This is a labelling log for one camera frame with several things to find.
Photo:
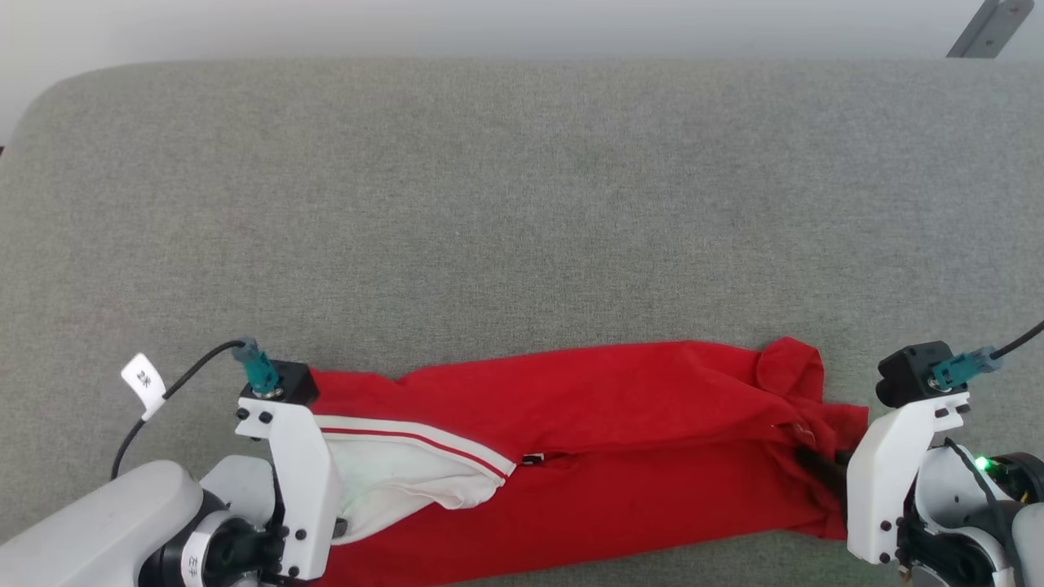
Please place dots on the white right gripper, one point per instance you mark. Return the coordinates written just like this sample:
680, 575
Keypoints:
885, 481

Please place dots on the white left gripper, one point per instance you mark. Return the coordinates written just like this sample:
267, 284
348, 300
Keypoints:
302, 481

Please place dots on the red white sports jersey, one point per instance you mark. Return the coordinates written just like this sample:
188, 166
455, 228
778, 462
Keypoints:
636, 456

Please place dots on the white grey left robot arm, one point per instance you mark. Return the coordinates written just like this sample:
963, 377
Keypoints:
106, 530

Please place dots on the grey metal bar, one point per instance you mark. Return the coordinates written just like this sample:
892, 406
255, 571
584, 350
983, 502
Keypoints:
991, 28

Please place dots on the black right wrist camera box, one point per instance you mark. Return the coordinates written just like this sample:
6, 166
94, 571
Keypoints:
907, 373

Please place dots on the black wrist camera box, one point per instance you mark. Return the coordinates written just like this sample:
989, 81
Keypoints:
289, 381
907, 373

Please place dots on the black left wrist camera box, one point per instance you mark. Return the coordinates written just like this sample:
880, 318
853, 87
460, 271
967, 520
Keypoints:
289, 381

